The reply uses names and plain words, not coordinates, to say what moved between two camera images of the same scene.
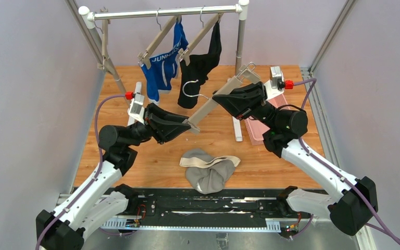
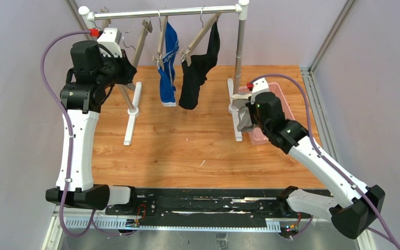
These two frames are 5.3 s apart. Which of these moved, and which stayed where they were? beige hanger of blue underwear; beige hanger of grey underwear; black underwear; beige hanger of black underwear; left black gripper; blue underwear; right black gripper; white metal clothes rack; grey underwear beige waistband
Moved: beige hanger of grey underwear; blue underwear; right black gripper; left black gripper; grey underwear beige waistband; beige hanger of blue underwear
Stayed: white metal clothes rack; black underwear; beige hanger of black underwear
